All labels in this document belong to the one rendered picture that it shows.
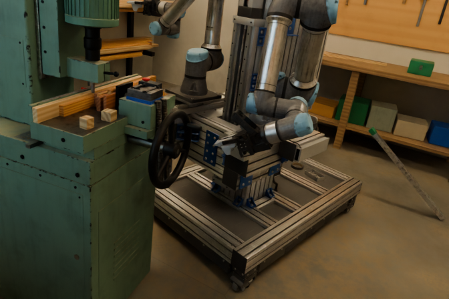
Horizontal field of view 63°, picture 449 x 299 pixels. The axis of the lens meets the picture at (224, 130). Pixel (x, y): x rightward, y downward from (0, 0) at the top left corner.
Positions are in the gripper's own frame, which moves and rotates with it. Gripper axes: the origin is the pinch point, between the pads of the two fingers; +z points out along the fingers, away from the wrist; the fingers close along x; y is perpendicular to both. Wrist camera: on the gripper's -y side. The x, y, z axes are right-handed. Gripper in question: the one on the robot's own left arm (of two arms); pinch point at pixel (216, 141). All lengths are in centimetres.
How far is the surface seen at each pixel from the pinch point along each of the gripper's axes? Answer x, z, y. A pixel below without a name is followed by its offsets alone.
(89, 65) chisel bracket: -14, 28, -42
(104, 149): -25.5, 26.9, -14.0
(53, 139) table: -36, 35, -24
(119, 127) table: -17.4, 24.2, -18.8
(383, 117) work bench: 256, -43, 84
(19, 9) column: -21, 39, -67
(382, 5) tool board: 306, -70, -17
